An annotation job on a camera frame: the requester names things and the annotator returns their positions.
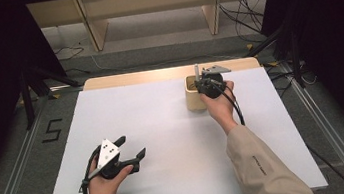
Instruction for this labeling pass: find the black tripod stand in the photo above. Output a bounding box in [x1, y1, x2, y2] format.
[16, 55, 86, 130]
[239, 16, 308, 96]

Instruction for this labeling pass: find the white table mat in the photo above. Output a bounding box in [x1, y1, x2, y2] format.
[30, 59, 329, 194]

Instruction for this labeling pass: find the left hand-held gripper cable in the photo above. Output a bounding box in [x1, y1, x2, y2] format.
[74, 146, 108, 194]

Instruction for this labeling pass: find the beige square pen holder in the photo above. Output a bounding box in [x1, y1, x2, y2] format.
[182, 72, 211, 113]

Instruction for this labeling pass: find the person's left hand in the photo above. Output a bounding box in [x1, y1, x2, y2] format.
[81, 153, 138, 194]

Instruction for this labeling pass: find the right hand-held gripper cable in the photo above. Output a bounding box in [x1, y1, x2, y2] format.
[209, 75, 246, 130]

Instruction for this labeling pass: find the hand-held gripper cable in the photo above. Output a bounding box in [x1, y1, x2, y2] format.
[74, 146, 108, 194]
[209, 75, 246, 130]

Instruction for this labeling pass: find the thin black floor cable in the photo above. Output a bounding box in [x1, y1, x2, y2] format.
[54, 43, 91, 78]

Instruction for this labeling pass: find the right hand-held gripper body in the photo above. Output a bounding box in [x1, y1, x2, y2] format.
[198, 63, 235, 101]

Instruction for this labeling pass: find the long black floor cable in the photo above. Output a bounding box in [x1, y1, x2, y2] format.
[305, 139, 344, 194]

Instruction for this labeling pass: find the light wooden desk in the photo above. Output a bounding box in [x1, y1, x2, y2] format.
[25, 0, 281, 61]

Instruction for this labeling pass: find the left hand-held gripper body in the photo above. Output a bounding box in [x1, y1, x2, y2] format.
[81, 134, 141, 184]

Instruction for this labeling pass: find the person's right hand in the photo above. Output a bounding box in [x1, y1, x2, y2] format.
[199, 80, 242, 139]

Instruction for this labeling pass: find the bundle of black cables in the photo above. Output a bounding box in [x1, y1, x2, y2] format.
[218, 0, 275, 48]

